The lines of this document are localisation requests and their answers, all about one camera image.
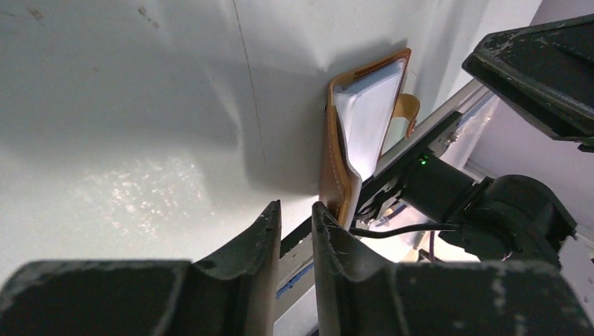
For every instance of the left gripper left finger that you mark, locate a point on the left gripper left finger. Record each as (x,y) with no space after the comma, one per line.
(229,292)

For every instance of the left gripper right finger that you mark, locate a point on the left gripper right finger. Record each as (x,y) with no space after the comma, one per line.
(359,292)

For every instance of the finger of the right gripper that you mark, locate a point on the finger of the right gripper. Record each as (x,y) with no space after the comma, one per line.
(544,72)

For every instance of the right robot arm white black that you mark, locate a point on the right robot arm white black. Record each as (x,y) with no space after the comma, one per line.
(509,217)

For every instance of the brown leather card holder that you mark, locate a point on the brown leather card holder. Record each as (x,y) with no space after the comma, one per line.
(359,109)

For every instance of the right aluminium frame post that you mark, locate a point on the right aluminium frame post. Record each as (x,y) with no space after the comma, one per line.
(466,101)

